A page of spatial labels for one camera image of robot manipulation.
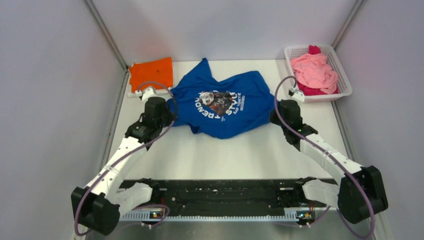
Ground blue printed t-shirt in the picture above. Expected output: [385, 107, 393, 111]
[167, 58, 275, 139]

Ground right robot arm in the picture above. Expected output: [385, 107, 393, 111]
[270, 100, 389, 224]

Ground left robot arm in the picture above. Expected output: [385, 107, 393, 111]
[70, 96, 178, 237]

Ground folded white t-shirt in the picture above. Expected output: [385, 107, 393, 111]
[127, 89, 169, 98]

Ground magenta t-shirt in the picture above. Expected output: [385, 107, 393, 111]
[296, 45, 339, 97]

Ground folded orange t-shirt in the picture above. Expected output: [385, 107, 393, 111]
[129, 57, 174, 93]

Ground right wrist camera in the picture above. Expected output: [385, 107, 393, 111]
[288, 88, 306, 104]

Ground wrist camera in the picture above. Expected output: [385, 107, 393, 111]
[133, 86, 167, 102]
[288, 88, 306, 104]

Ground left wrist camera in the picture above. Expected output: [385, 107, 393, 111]
[133, 86, 167, 102]

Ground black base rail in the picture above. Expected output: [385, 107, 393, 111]
[120, 178, 327, 218]

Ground white cable duct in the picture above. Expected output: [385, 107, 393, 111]
[119, 208, 315, 223]

